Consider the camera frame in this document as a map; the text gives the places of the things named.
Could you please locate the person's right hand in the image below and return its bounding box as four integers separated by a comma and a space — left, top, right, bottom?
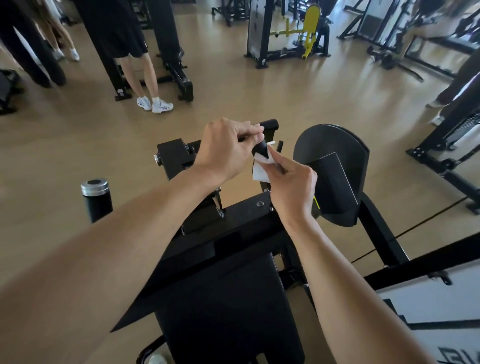
258, 145, 319, 227

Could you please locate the person's left hand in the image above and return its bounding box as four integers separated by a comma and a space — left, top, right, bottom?
192, 117, 266, 185

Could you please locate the white cleaning wipe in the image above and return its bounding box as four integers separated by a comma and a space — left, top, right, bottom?
251, 140, 284, 185

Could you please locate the black foam handle grip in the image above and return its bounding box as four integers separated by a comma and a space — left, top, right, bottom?
80, 178, 114, 225

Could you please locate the person's right forearm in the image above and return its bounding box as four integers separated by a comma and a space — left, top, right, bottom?
283, 217, 436, 364

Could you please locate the person's left forearm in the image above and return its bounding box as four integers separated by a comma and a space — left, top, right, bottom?
0, 168, 226, 364

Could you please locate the black curved cam plate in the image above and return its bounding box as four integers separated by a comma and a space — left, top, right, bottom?
292, 123, 370, 228

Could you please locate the black steel rack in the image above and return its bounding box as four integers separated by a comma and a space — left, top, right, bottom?
110, 119, 410, 364

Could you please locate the yellow black gym machine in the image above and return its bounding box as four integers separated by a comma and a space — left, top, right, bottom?
244, 0, 333, 70

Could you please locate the translucent machine guard panel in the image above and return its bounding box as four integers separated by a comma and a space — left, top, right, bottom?
374, 258, 480, 364

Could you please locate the black machine cable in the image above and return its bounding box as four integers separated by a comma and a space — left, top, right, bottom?
350, 195, 470, 264

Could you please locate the black machine lower frame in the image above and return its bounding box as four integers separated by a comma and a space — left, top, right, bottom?
362, 231, 480, 292

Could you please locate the black gym bench frame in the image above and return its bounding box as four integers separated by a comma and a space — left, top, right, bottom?
336, 0, 473, 83

